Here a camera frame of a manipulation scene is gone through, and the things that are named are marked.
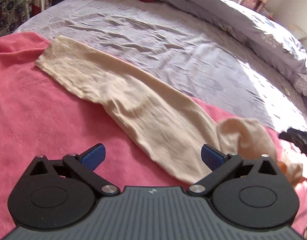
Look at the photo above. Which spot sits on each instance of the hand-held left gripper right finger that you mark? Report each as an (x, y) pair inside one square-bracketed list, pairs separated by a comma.
[(211, 156)]

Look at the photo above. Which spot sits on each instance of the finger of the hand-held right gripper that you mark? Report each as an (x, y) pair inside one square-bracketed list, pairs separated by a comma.
[(297, 138)]

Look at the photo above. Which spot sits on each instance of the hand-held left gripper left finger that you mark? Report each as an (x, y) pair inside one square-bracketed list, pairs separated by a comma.
[(93, 155)]

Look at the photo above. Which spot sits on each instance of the beige long-sleeve shirt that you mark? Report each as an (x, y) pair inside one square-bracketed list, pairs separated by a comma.
[(143, 105)]

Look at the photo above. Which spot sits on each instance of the pink towel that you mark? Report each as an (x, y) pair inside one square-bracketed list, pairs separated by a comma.
[(43, 110)]

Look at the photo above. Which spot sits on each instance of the lavender floral duvet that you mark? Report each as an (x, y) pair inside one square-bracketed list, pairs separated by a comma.
[(243, 20)]

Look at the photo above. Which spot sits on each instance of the lavender bed sheet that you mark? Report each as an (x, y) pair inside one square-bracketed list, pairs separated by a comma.
[(156, 35)]

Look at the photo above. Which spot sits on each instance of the patterned cloth-covered cabinet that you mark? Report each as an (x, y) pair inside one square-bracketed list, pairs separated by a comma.
[(8, 7)]

